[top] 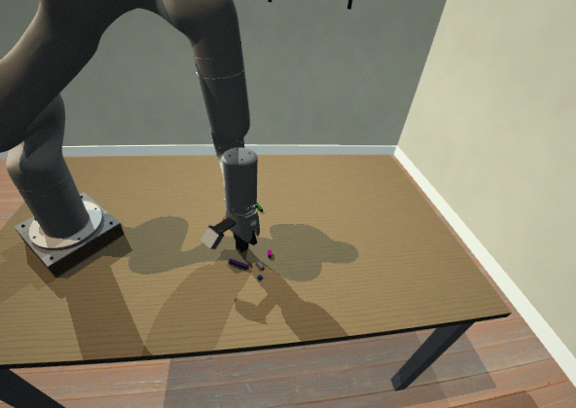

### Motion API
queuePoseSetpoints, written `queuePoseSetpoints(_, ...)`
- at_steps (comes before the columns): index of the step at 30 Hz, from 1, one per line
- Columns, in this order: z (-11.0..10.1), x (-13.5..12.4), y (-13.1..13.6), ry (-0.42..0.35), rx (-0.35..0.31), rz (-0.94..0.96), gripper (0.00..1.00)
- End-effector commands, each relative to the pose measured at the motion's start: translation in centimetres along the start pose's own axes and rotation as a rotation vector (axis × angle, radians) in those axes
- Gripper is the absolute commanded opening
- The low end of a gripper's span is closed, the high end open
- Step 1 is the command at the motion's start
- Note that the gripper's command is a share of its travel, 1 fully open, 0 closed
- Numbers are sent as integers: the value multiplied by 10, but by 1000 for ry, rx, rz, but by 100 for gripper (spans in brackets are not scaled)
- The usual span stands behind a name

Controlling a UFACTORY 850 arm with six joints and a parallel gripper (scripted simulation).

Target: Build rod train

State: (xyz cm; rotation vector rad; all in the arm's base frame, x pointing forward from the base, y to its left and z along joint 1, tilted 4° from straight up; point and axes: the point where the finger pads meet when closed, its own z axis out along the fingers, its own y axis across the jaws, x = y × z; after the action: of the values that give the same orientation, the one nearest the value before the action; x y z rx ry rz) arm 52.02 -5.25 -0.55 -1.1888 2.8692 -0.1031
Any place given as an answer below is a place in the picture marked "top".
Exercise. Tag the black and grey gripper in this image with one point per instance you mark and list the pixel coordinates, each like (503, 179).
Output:
(244, 232)

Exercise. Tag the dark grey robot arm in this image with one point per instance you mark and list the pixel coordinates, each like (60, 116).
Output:
(55, 47)

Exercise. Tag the purple rod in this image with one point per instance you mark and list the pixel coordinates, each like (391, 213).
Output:
(239, 264)

